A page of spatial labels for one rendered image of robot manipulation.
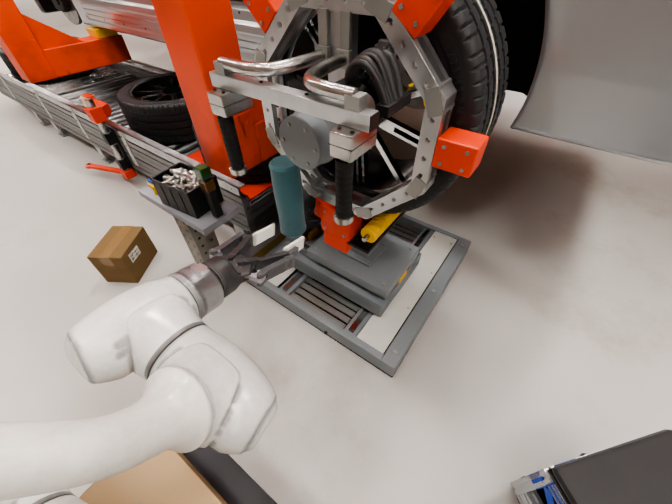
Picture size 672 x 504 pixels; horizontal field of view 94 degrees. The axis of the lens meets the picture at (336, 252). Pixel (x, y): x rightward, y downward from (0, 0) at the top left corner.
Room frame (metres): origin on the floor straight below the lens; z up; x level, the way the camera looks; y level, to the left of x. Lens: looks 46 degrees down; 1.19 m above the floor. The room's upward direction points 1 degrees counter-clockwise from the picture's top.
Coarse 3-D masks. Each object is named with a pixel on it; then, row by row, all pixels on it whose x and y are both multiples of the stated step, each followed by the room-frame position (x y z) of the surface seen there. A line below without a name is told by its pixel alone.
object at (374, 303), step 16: (304, 240) 1.08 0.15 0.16; (304, 256) 0.99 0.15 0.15; (304, 272) 0.93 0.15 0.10; (320, 272) 0.88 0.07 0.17; (336, 272) 0.89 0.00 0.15; (336, 288) 0.83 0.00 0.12; (352, 288) 0.80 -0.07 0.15; (400, 288) 0.83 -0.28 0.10; (368, 304) 0.73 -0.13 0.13; (384, 304) 0.71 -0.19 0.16
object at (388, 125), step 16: (304, 32) 0.98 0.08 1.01; (304, 48) 1.03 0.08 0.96; (288, 80) 1.01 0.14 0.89; (368, 80) 0.87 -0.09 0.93; (416, 96) 0.79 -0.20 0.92; (384, 128) 0.83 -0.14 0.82; (400, 128) 0.80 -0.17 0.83; (384, 144) 0.84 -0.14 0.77; (416, 144) 0.77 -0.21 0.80; (368, 160) 1.02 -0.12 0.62; (384, 160) 0.83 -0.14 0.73; (400, 160) 1.01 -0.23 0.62; (368, 176) 0.92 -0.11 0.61; (384, 176) 0.90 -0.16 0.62; (400, 176) 0.80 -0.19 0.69; (368, 192) 0.83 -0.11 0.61
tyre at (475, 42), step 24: (456, 0) 0.76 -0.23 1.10; (480, 0) 0.84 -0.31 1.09; (456, 24) 0.73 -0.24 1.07; (480, 24) 0.78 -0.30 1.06; (288, 48) 1.00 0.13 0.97; (456, 48) 0.72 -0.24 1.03; (480, 48) 0.73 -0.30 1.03; (504, 48) 0.84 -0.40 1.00; (456, 72) 0.72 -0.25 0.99; (480, 72) 0.70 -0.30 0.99; (504, 72) 0.83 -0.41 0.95; (456, 96) 0.71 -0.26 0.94; (480, 96) 0.70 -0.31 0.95; (504, 96) 0.84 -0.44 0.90; (456, 120) 0.70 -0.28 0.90; (480, 120) 0.69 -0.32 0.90; (360, 192) 0.85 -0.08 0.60; (432, 192) 0.71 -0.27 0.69
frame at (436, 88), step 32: (288, 0) 0.87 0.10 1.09; (320, 0) 0.82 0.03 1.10; (352, 0) 0.77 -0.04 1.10; (384, 0) 0.73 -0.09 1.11; (288, 32) 0.90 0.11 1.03; (384, 32) 0.73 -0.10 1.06; (416, 64) 0.73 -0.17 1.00; (448, 96) 0.65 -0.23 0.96; (416, 160) 0.66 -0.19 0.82; (320, 192) 0.84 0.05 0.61; (384, 192) 0.75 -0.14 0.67; (416, 192) 0.65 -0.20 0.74
